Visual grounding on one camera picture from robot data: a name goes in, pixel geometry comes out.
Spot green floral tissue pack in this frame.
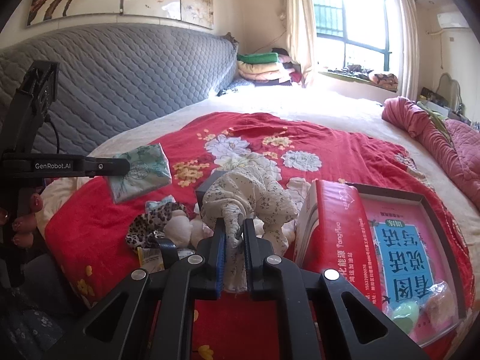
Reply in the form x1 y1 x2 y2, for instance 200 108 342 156
106 143 172 204

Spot white floral fabric scrunchie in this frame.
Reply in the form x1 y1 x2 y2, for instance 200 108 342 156
200 166 298 293

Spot brown puff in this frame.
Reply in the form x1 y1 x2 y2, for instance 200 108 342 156
423 281 457 332

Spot green sponge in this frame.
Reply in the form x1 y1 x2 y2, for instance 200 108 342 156
388 298 421 335

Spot left hand painted nails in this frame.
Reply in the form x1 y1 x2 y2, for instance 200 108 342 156
12 189 43 249

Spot yellow barcode packet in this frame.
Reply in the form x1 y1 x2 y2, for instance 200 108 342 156
137 238 195 274

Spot red floral bedspread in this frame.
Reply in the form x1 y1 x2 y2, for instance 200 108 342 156
45 111 475 360

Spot small teal wrapped packet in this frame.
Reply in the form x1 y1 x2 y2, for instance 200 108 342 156
145 195 176 213

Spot leopard print scrunchie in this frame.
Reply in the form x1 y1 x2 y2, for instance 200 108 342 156
125 202 188 250

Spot dark blue square box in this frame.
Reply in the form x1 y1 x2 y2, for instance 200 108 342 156
194 170 230 211

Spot grey quilted headboard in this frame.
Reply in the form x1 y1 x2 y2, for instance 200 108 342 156
1 24 239 155

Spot pink book in tray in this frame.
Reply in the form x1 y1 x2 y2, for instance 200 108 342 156
355 184 466 348

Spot beige bed sheet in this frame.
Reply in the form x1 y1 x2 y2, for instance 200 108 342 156
93 87 479 259

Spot stack of folded blankets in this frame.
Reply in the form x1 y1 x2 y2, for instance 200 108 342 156
237 48 304 86

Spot clothes on window sill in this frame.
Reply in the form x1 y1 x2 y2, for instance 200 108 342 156
324 64 399 92

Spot pink quilted blanket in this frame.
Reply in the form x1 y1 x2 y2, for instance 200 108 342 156
382 97 479 206

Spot beige curtain left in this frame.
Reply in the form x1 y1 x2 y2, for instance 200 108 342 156
282 0 317 78

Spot beige curtain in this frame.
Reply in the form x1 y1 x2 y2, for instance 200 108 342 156
397 0 420 101
282 0 317 78

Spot heart shaped mirror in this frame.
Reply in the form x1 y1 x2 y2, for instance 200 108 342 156
436 72 465 115

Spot beige curtain right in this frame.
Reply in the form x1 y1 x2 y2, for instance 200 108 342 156
397 0 420 101

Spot white air conditioner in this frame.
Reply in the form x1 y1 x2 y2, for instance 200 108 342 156
437 10 470 29

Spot black cable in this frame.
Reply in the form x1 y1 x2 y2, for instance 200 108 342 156
44 114 62 155

